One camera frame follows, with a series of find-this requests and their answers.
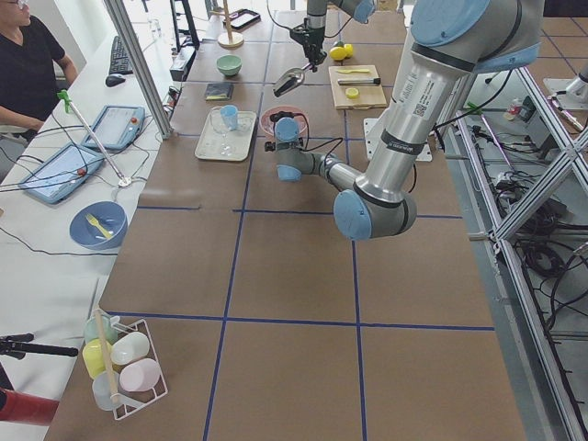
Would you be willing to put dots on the clear wine glass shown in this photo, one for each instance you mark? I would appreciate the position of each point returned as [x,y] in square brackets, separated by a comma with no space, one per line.
[219,128]

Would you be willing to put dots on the blue bowl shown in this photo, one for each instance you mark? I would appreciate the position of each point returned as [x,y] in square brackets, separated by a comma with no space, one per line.
[111,215]

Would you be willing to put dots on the green bowl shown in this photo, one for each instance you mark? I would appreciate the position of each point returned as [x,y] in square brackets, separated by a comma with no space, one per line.
[229,65]

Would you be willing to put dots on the pink bowl of ice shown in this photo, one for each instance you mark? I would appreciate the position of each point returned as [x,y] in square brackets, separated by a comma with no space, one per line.
[267,125]

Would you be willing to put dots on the teach pendant tablet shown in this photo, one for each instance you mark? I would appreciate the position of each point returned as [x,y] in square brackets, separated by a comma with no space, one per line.
[118,126]
[58,177]

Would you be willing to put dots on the cream serving tray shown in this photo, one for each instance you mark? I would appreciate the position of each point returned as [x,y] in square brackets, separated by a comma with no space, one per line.
[218,143]

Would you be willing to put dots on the white wire cup rack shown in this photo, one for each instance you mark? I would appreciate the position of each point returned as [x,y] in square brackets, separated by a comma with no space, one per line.
[107,392]

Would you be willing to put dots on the far teach pendant tablet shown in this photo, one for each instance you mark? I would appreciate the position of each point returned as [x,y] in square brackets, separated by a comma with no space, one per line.
[118,126]

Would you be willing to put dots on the pink plastic cup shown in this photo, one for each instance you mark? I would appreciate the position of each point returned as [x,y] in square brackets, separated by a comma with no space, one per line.
[140,375]

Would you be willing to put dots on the black keyboard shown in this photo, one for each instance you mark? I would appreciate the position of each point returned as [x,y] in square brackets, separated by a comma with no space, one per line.
[119,58]

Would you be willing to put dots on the yellow lemon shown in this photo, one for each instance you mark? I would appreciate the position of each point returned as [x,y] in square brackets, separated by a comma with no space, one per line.
[349,50]
[338,53]

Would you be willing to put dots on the near teach pendant tablet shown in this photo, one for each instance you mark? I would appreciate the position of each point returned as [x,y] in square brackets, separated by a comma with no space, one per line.
[58,177]

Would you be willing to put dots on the light blue cup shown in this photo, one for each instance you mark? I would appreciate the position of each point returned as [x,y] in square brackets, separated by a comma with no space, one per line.
[229,115]

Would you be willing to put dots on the black computer mouse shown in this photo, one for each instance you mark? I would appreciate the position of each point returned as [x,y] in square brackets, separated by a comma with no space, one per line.
[114,79]

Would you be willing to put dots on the metal ice scoop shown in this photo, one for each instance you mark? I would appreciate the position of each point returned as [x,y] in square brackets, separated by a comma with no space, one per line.
[291,79]

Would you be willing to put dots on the wooden stand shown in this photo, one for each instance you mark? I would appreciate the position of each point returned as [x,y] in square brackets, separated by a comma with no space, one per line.
[229,39]

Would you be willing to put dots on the yellow plastic cup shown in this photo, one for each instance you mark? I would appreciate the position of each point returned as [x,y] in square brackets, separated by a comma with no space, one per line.
[93,359]

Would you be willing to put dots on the wooden cutting board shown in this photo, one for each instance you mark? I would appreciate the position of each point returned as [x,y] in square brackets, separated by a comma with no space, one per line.
[370,96]

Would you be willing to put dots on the red fire extinguisher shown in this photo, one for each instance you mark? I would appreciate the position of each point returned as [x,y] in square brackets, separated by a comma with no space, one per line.
[17,407]

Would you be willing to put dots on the white plastic cup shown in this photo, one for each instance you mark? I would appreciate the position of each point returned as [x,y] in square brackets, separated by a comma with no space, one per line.
[129,348]

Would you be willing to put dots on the aluminium frame post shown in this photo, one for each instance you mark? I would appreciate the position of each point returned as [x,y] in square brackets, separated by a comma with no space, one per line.
[122,24]

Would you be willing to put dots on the grey folded cloth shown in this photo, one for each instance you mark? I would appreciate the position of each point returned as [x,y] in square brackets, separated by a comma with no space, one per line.
[218,91]

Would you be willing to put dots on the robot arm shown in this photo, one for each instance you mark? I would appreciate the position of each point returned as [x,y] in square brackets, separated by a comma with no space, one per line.
[447,40]
[316,14]

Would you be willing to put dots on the yellow plastic fork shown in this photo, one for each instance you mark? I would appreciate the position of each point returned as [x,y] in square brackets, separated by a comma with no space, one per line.
[93,221]

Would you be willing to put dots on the lemon half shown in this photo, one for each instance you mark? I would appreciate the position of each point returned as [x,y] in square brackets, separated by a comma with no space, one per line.
[352,93]

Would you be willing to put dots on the person in black shirt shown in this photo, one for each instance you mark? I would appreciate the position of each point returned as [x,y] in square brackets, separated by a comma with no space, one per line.
[29,52]

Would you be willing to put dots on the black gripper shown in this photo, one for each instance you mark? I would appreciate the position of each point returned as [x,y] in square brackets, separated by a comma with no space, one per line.
[313,38]

